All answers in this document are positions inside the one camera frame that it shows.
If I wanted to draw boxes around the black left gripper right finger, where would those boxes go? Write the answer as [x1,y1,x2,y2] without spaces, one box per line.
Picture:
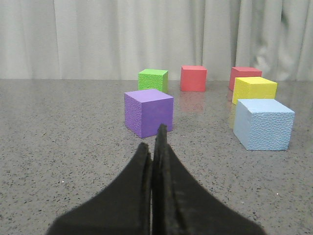
[152,124,265,235]

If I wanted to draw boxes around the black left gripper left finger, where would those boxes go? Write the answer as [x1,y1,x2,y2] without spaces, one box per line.
[47,142,152,235]

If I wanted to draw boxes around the light blue foam cube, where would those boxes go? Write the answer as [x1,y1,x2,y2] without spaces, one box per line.
[233,99,295,151]

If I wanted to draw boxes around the purple foam cube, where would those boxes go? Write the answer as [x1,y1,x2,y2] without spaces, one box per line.
[124,89,174,138]

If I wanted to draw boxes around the red foam cube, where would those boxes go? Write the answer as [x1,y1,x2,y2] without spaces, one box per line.
[228,67,262,91]
[180,65,207,92]

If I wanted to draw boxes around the green foam cube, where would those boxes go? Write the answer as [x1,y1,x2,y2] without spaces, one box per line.
[137,69,168,94]

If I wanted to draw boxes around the yellow foam cube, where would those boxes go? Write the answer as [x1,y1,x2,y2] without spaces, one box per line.
[232,77,278,105]

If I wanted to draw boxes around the grey pleated curtain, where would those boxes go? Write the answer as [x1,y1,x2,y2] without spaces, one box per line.
[0,0,313,81]

